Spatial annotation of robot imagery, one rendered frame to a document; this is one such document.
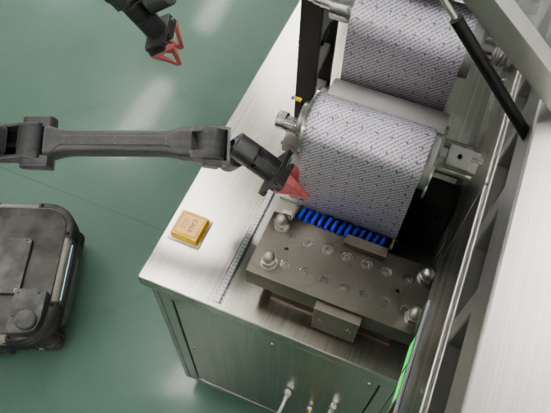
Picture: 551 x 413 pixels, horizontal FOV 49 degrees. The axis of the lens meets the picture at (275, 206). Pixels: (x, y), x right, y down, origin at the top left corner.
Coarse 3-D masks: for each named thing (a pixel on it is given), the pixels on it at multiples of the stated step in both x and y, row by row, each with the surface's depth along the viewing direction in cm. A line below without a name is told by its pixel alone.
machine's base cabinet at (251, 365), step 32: (192, 320) 155; (224, 320) 144; (192, 352) 182; (224, 352) 168; (256, 352) 156; (288, 352) 145; (224, 384) 200; (256, 384) 183; (288, 384) 169; (320, 384) 156; (352, 384) 146; (384, 384) 136
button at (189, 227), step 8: (184, 216) 148; (192, 216) 148; (200, 216) 148; (176, 224) 147; (184, 224) 147; (192, 224) 147; (200, 224) 147; (208, 224) 150; (176, 232) 146; (184, 232) 146; (192, 232) 146; (200, 232) 146; (184, 240) 147; (192, 240) 145
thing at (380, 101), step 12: (336, 84) 130; (348, 84) 131; (348, 96) 128; (360, 96) 128; (372, 96) 128; (384, 96) 129; (384, 108) 127; (396, 108) 127; (408, 108) 127; (420, 108) 127; (432, 108) 129; (420, 120) 125; (432, 120) 125; (444, 120) 125
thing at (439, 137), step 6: (438, 132) 116; (438, 138) 114; (432, 144) 113; (438, 144) 113; (432, 150) 113; (438, 150) 113; (432, 156) 112; (426, 162) 113; (432, 162) 112; (426, 168) 113; (426, 174) 113; (420, 180) 115; (426, 180) 114; (420, 186) 116
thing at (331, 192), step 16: (304, 160) 123; (304, 176) 128; (320, 176) 126; (336, 176) 124; (352, 176) 121; (320, 192) 131; (336, 192) 128; (352, 192) 126; (368, 192) 123; (384, 192) 121; (320, 208) 136; (336, 208) 133; (352, 208) 131; (368, 208) 128; (384, 208) 126; (400, 208) 124; (352, 224) 136; (368, 224) 133; (384, 224) 131; (400, 224) 128
